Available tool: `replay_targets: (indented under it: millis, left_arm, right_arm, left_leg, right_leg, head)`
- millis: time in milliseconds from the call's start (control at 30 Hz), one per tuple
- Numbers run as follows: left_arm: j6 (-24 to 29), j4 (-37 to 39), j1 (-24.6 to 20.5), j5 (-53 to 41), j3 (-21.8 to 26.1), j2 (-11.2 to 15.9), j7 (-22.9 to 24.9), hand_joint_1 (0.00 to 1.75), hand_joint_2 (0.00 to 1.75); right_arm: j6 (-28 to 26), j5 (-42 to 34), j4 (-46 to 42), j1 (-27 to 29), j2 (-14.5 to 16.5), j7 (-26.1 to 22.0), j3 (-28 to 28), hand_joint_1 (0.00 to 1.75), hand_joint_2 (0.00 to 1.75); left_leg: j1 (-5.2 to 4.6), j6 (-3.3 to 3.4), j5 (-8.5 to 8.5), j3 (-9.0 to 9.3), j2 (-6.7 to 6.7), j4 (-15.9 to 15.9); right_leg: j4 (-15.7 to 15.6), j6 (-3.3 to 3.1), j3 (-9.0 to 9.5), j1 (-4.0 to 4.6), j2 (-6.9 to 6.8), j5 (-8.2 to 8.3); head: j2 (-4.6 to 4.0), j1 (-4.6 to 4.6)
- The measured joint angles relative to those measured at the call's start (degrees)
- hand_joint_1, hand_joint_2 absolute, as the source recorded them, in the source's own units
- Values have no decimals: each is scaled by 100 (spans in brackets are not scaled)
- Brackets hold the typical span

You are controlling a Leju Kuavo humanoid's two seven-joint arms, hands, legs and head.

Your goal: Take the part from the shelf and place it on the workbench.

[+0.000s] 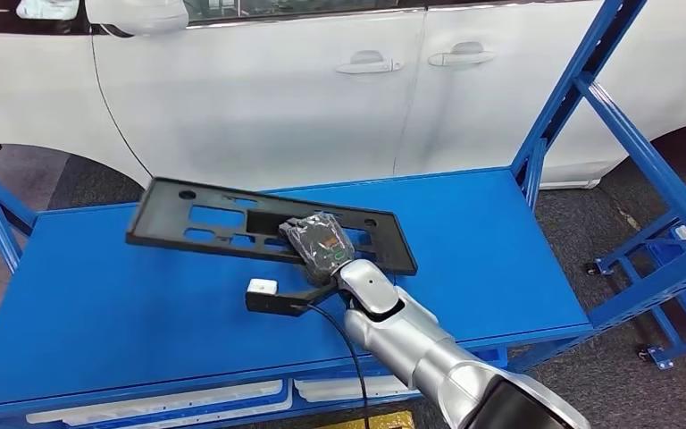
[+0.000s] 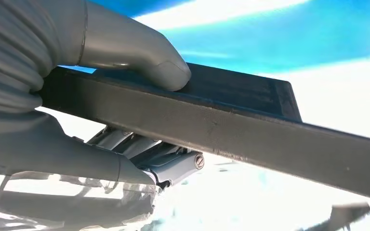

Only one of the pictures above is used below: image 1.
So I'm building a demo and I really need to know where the black camera bracket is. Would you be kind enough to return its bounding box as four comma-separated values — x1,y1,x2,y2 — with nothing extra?
244,276,339,318

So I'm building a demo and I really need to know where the black camera cable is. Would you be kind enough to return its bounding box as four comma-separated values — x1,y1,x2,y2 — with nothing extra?
305,301,372,429

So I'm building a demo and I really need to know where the white car side mirror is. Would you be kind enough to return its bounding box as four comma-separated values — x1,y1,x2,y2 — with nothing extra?
84,0,190,36

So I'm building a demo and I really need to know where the white car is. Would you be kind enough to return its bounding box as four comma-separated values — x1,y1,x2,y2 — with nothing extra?
0,0,686,192

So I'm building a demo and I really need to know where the black plastic panel part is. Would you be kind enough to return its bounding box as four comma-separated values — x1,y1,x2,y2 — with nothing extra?
125,175,419,278

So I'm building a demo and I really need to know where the blue steel shelf rack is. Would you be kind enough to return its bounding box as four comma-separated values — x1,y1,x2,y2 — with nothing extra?
0,0,686,429

